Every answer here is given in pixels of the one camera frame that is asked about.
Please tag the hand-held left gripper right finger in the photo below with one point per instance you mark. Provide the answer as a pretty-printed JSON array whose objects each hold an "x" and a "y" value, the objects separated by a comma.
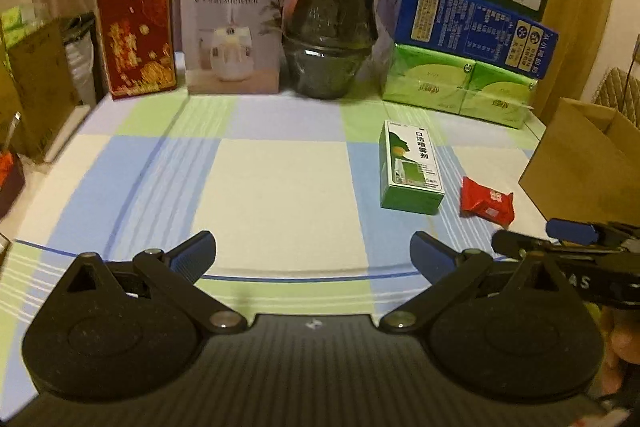
[{"x": 430, "y": 254}]

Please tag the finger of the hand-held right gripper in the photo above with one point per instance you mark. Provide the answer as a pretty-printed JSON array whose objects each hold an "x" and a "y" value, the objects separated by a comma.
[
  {"x": 570, "y": 229},
  {"x": 515, "y": 243}
]

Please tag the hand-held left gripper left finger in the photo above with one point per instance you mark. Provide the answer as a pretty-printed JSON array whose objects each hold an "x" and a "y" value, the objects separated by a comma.
[{"x": 192, "y": 253}]

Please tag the small red snack packet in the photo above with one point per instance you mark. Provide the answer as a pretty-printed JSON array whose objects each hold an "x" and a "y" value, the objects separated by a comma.
[{"x": 485, "y": 202}]

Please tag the brown cardboard box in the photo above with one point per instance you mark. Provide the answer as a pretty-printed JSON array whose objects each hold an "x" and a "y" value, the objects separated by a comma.
[{"x": 565, "y": 167}]

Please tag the checkered cloth desktop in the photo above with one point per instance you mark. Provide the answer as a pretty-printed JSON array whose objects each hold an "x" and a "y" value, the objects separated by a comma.
[{"x": 275, "y": 187}]

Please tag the person's right hand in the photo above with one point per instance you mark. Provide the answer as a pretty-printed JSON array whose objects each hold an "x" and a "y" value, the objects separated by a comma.
[{"x": 625, "y": 347}]

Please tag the green spray box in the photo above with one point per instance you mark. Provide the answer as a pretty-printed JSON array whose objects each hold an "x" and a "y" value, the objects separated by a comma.
[{"x": 410, "y": 157}]

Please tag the green tissue pack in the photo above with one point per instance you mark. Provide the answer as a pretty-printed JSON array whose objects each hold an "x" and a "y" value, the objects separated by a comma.
[
  {"x": 500, "y": 99},
  {"x": 425, "y": 79}
]

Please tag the quilted chair back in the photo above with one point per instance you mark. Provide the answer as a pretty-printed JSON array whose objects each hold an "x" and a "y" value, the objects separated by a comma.
[{"x": 620, "y": 87}]

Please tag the dark red container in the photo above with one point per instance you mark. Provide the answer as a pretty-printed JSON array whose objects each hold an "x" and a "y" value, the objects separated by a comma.
[{"x": 10, "y": 179}]

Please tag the red gold gift box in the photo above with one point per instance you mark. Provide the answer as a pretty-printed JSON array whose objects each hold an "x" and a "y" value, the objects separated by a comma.
[{"x": 135, "y": 42}]

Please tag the grey plastic bag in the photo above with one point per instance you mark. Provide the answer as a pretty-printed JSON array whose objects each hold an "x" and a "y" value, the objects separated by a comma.
[{"x": 80, "y": 62}]

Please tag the white humidifier box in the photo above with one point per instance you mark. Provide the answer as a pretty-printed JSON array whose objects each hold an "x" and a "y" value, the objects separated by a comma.
[{"x": 230, "y": 32}]

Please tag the blue carton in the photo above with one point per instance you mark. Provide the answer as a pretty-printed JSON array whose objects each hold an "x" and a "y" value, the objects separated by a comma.
[{"x": 465, "y": 22}]

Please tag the brown carton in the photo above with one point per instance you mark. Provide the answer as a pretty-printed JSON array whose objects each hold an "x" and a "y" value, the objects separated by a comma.
[{"x": 40, "y": 82}]

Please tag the stack of black bowls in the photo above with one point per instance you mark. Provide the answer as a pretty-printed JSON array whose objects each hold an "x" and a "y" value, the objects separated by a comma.
[{"x": 325, "y": 32}]

